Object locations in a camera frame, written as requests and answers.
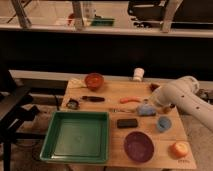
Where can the yellow cloth piece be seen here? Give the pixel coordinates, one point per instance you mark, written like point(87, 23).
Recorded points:
point(76, 83)

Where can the green plastic tray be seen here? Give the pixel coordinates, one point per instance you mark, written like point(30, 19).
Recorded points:
point(77, 137)

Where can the white paper cup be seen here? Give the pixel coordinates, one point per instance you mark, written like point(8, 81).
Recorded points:
point(138, 74)

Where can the blue plastic cup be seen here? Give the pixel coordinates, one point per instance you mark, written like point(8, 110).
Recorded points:
point(163, 124)

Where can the black table frame left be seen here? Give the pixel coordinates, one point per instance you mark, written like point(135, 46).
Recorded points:
point(12, 116)

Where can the orange bowl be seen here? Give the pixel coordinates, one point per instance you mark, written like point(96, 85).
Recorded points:
point(94, 81)

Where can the orange apple toy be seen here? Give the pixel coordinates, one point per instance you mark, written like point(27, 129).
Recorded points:
point(179, 149)

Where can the black rectangular block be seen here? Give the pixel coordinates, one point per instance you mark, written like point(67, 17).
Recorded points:
point(127, 123)

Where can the purple plate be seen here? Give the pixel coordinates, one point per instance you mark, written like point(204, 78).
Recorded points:
point(139, 147)

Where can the orange carrot toy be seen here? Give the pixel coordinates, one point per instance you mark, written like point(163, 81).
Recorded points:
point(129, 99)

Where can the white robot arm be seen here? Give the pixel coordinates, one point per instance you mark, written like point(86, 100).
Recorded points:
point(181, 92)

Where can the metal fork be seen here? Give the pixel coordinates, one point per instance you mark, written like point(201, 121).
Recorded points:
point(115, 110)

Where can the blue towel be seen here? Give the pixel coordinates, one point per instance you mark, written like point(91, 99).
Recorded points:
point(146, 110)

